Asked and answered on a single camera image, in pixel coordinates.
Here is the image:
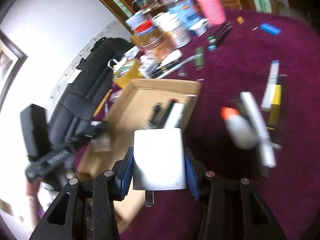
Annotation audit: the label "black marker teal cap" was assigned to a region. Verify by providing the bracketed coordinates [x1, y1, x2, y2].
[208, 24, 233, 52]

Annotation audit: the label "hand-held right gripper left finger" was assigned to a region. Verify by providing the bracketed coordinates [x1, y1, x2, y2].
[29, 147, 135, 240]

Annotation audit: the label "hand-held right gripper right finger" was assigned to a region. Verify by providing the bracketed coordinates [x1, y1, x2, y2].
[184, 149, 288, 240]

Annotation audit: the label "small white blue box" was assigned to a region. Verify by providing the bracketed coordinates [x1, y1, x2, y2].
[188, 18, 211, 38]

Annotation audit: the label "white charger plain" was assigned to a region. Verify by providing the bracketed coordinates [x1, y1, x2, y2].
[132, 128, 188, 207]

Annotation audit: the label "blue battery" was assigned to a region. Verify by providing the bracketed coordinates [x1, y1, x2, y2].
[259, 23, 282, 36]

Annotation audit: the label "black marker red ends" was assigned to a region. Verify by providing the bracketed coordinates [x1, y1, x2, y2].
[162, 98, 177, 128]

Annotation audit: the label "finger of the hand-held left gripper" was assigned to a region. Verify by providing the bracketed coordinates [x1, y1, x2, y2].
[85, 119, 111, 142]

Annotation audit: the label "slim black pen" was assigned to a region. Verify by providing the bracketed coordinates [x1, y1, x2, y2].
[149, 102, 161, 128]

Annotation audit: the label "clear jar blue label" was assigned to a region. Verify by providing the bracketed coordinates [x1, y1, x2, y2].
[169, 0, 201, 28]

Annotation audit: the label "silver pen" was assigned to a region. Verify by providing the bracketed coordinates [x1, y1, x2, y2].
[160, 56, 196, 76]

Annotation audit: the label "black marker green cap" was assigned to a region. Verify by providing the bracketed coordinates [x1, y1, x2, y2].
[207, 22, 231, 43]

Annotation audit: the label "white marker orange cap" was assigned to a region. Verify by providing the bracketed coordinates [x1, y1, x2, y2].
[221, 107, 260, 150]

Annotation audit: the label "brown cardboard box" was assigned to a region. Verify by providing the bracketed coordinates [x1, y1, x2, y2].
[77, 78, 202, 233]

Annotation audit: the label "clear jar orange label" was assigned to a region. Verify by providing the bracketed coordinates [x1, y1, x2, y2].
[133, 22, 176, 62]

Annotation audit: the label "dark picture frame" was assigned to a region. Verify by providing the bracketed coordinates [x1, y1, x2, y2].
[0, 29, 28, 102]

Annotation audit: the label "black sofa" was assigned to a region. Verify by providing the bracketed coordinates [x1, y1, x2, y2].
[47, 37, 136, 144]

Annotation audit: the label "yellow tape roll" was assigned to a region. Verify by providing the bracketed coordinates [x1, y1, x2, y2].
[113, 59, 145, 89]

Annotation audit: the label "long white pen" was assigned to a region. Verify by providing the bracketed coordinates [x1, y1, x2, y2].
[239, 92, 277, 168]

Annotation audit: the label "white paint marker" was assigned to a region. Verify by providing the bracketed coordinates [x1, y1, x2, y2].
[164, 102, 186, 130]

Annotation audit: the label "thin white stylus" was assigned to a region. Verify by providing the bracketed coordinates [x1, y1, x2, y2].
[260, 60, 280, 111]

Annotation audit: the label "green lighter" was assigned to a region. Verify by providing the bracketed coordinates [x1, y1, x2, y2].
[195, 47, 205, 69]

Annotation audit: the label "white plastic jar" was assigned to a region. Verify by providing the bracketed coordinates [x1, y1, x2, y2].
[159, 14, 192, 50]

